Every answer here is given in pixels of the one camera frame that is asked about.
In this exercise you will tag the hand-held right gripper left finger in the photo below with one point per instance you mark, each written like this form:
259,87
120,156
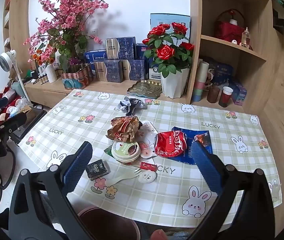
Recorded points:
78,170

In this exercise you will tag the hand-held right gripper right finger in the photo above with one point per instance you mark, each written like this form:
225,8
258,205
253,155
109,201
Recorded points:
204,167

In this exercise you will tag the small black packet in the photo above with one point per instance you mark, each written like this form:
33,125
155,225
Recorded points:
97,169

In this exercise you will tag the green foil wrapper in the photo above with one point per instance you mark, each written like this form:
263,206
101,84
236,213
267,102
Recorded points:
107,151

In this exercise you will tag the dark blue carton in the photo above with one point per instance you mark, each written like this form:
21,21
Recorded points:
199,132

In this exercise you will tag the crushed red can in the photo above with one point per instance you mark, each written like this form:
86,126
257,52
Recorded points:
169,143

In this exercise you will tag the white plastic spork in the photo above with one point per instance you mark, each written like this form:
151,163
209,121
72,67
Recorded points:
122,178

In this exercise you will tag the round white paper bowl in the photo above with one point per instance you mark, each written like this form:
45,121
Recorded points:
124,152

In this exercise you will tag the small red sachet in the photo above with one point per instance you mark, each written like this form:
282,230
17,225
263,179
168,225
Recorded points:
148,166

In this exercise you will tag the round white foil lid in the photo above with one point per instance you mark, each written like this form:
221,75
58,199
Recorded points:
147,177

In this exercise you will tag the brown paper wrapper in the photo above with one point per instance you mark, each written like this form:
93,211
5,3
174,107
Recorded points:
124,128

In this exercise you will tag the brown round bin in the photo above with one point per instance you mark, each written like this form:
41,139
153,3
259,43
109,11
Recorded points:
107,225

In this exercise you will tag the clear plastic wrapper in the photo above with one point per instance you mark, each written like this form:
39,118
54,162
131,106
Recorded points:
147,130

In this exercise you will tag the silver black wrapper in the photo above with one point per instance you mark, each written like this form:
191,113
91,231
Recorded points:
132,105

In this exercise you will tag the person's right hand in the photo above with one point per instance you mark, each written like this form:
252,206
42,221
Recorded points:
159,235

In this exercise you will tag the black flat object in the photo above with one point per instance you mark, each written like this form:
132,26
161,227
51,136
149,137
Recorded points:
32,122

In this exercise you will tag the white clip fan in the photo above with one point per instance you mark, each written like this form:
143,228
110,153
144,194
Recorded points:
6,61

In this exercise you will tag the low wooden cabinet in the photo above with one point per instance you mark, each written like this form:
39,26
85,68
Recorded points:
47,92

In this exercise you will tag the row of small brown bottles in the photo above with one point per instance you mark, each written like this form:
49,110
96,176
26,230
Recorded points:
43,78

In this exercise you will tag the white vase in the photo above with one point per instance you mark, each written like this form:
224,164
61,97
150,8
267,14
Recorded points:
51,73

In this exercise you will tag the orange flower bunch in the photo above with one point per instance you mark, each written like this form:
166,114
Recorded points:
41,55

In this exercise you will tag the red paper cup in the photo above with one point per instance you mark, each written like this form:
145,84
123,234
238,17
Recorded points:
225,97

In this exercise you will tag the brown glass cup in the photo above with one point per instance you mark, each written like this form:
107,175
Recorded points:
213,95

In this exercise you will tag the purple box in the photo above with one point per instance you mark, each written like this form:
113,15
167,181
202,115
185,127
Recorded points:
239,93

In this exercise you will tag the stack of pastel cups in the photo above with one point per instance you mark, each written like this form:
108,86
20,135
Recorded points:
199,85

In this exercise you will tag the striped basket planter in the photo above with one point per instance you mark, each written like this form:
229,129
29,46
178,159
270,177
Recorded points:
78,75

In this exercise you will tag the cartoon mug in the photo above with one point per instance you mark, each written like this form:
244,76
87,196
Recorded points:
209,80

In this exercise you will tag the white plant pot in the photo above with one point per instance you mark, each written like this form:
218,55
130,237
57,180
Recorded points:
174,85

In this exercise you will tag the wooden bookcase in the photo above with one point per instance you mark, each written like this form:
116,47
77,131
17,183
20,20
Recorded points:
19,17

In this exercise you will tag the dark blue picture box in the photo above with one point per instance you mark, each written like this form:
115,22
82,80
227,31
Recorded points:
222,73

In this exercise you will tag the wooden shelf unit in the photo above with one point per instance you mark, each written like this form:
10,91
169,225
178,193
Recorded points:
256,80

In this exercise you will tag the blue and gold box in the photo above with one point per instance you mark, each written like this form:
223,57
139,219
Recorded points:
109,71
122,48
134,70

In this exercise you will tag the white and blue box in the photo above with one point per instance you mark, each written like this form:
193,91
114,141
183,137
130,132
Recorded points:
153,72

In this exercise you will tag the blue tissue box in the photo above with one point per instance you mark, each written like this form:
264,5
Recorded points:
95,56

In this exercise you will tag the pink blossom plant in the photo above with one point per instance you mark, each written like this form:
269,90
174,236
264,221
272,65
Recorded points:
67,12

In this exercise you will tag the red rose plant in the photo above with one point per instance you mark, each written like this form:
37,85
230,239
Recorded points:
165,51

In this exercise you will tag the plain blue box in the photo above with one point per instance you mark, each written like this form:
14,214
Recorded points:
140,51

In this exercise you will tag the glass perfume bottle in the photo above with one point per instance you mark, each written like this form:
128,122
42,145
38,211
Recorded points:
245,38

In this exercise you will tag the red basket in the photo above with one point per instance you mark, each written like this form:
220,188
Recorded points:
227,31

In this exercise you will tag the large light blue box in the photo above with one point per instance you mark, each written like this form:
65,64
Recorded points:
162,18

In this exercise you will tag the white wall socket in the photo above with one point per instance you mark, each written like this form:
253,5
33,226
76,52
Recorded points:
94,32

